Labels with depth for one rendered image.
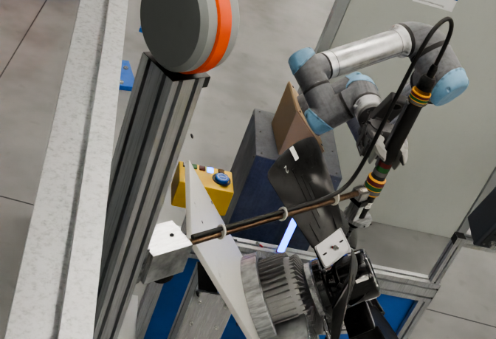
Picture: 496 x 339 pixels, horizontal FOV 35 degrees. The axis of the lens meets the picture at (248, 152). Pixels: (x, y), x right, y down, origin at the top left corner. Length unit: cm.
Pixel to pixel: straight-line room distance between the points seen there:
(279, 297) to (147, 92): 80
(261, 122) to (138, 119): 155
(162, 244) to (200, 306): 41
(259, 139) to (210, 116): 202
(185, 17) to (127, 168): 29
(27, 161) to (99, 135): 339
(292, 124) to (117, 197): 132
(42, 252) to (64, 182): 6
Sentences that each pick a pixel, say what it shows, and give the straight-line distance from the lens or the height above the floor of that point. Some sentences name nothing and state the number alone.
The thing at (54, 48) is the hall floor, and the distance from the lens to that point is 488.
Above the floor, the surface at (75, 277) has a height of 205.
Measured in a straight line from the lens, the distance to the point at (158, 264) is 143.
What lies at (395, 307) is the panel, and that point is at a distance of 271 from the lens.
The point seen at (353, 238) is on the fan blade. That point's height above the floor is 118.
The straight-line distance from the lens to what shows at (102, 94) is 57.
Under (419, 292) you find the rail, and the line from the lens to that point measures 265.
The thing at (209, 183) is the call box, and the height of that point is 107.
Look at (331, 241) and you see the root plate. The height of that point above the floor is 126.
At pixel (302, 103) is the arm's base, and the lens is 260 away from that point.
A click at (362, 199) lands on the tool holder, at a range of 185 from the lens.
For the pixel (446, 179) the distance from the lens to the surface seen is 430.
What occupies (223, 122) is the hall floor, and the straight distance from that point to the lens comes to 464.
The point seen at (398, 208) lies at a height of 12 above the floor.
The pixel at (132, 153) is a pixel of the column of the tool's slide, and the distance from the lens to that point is 124.
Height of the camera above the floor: 235
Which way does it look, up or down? 32 degrees down
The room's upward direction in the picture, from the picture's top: 22 degrees clockwise
